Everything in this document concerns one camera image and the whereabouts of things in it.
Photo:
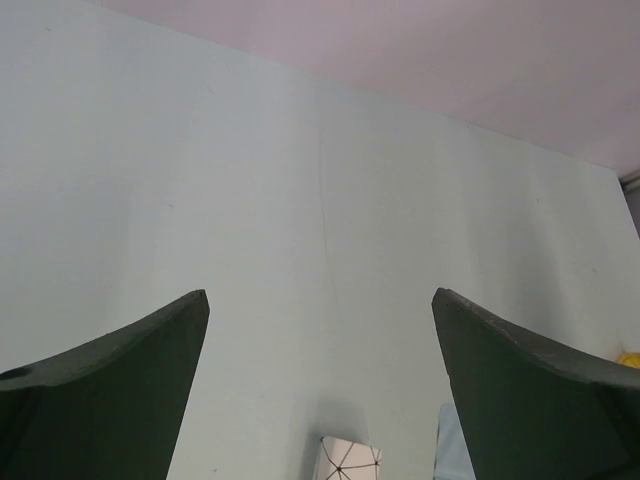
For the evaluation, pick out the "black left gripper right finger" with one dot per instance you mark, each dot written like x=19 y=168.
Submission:
x=531 y=407

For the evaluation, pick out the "white geometric glasses case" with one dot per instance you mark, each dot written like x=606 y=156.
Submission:
x=339 y=459

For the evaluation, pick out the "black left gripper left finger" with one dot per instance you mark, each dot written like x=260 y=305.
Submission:
x=111 y=408

